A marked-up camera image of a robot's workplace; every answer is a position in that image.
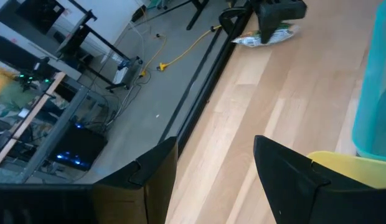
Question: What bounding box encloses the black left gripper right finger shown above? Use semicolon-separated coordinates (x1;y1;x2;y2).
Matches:
253;135;386;224

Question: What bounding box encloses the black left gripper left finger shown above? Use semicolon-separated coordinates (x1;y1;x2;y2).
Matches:
93;136;179;224

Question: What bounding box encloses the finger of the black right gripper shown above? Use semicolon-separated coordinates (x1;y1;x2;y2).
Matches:
259;13;285;44

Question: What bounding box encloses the white green granola bar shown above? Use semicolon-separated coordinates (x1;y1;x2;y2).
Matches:
232;22;301;49

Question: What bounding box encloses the yellow translucent plastic bin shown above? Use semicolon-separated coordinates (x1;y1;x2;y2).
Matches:
306;151;386;190

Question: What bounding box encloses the black table leg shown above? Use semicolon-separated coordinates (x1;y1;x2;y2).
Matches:
186;0;210;31

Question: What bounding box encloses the black desktop computer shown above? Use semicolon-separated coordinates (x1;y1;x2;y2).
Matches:
49;122;108;172

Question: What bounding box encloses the teal translucent plastic bin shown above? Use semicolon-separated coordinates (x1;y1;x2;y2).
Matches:
351;0;386;163

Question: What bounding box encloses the black metal cart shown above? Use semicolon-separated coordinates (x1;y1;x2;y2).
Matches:
57;9;143;93

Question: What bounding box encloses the dark computer monitor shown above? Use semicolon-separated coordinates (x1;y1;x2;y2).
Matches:
14;0;65;26

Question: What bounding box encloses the black curved cable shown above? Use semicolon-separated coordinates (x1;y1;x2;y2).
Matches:
218;6;253;35

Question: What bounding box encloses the black aluminium table frame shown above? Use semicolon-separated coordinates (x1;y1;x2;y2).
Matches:
160;0;255;155

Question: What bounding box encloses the grey metal table frame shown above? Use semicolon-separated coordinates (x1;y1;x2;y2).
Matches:
0;71;110;185

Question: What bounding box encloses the yellow extension cord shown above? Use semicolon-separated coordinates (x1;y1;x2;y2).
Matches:
139;24;224;78

